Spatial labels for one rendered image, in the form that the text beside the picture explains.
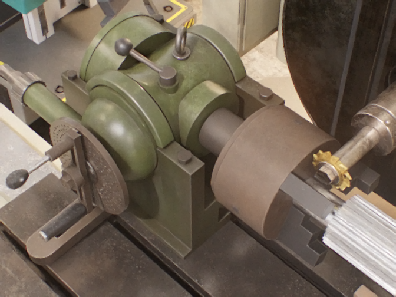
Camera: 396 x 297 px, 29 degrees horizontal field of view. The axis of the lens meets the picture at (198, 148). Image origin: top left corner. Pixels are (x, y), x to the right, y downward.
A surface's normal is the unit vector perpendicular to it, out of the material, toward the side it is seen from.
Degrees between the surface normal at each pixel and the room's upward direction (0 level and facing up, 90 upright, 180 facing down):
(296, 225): 65
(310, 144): 9
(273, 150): 21
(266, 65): 0
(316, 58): 90
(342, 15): 90
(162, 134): 60
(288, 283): 0
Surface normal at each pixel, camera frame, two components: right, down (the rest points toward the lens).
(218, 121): -0.22, -0.43
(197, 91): -0.04, -0.62
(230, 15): -0.70, 0.54
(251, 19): 0.71, 0.54
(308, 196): -0.40, -0.22
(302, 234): -0.64, 0.22
